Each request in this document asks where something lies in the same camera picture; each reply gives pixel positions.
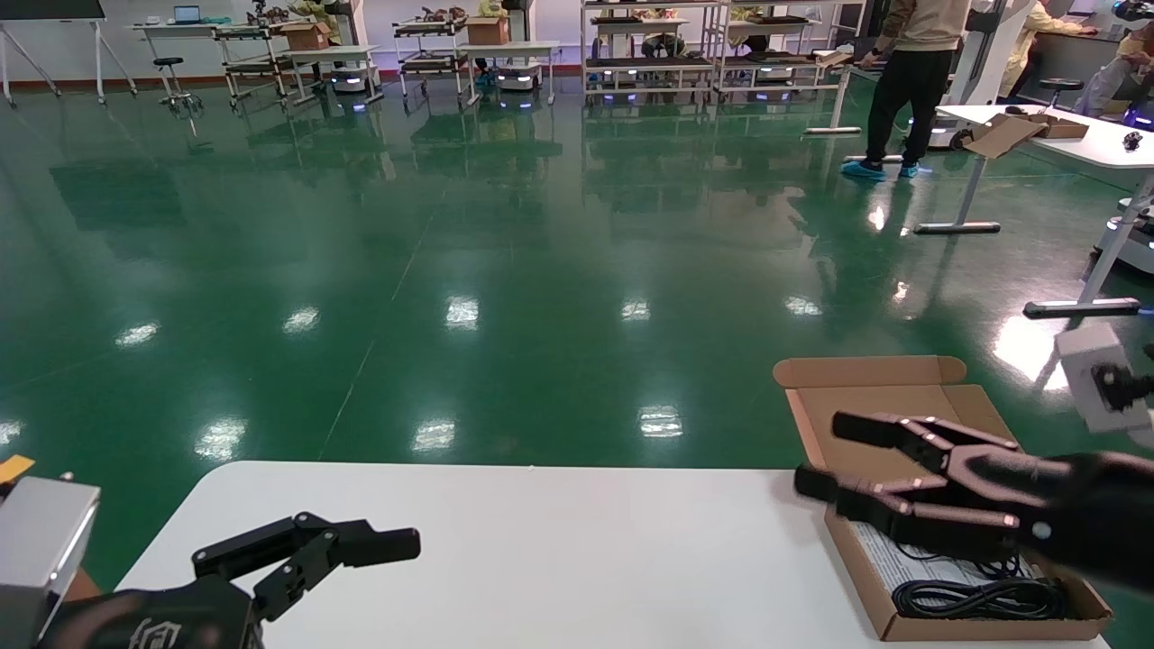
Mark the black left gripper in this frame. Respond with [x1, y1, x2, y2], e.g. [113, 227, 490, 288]
[41, 512, 422, 649]

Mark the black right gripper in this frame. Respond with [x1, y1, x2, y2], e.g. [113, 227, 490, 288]
[794, 412, 1154, 593]

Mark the brown cardboard storage box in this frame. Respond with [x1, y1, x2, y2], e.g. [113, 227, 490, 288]
[774, 356, 1113, 643]

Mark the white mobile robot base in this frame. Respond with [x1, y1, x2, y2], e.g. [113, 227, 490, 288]
[492, 61, 544, 93]
[321, 65, 372, 96]

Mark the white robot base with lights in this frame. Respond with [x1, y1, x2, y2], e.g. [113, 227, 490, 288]
[1089, 197, 1154, 276]

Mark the open flat cardboard box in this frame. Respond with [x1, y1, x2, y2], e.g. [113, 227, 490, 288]
[963, 112, 1090, 160]

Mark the white printed manual sheet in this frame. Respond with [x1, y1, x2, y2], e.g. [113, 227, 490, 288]
[852, 521, 1049, 589]

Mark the person in beige top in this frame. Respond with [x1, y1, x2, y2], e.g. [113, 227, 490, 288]
[841, 0, 973, 181]

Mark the metal shelf rack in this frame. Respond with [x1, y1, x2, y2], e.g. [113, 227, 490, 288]
[721, 0, 853, 100]
[580, 0, 733, 107]

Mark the seated person in grey trousers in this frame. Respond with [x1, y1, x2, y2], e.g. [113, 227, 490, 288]
[1077, 25, 1154, 118]

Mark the seated person in yellow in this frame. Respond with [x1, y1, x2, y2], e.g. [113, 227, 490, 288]
[999, 0, 1101, 96]

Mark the metal cart with parts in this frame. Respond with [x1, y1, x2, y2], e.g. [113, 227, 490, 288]
[393, 7, 472, 102]
[215, 9, 303, 109]

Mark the white work table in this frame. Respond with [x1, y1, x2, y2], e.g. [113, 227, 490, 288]
[284, 45, 386, 107]
[458, 41, 562, 107]

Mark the black swivel stool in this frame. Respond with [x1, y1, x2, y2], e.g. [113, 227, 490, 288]
[151, 57, 205, 114]

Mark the white desk with laptop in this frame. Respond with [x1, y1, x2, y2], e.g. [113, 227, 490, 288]
[132, 20, 231, 64]

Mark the black board on stand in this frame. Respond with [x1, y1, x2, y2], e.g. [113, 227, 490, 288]
[0, 0, 139, 107]

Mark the coiled black power cable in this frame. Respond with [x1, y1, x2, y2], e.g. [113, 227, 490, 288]
[890, 577, 1071, 622]

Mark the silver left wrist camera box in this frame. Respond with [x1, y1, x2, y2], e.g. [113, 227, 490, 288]
[0, 476, 102, 649]

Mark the large white pedestal table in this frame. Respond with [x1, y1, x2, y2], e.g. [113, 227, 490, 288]
[913, 104, 1154, 318]

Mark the small white pedestal table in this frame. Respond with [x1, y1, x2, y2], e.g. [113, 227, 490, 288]
[804, 50, 907, 165]

